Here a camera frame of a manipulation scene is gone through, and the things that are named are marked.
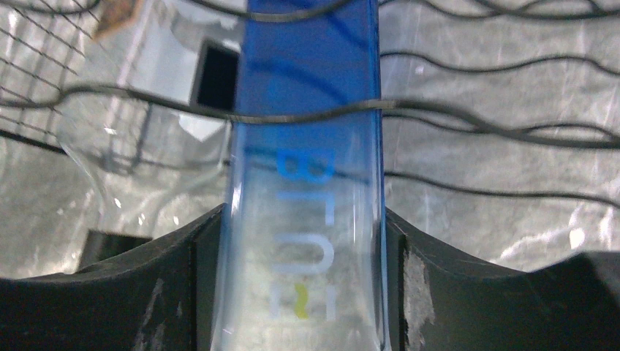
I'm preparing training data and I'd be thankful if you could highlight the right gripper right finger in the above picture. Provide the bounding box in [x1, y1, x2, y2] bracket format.
[385, 211, 619, 350]

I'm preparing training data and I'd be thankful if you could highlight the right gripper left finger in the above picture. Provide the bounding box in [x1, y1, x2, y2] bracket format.
[1, 205, 225, 350]

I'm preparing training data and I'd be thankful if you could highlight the clear bottle black gold label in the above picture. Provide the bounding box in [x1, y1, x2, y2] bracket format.
[58, 1, 244, 268]

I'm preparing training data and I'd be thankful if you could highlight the black wire wine rack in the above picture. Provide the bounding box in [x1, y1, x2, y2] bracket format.
[0, 0, 620, 211]

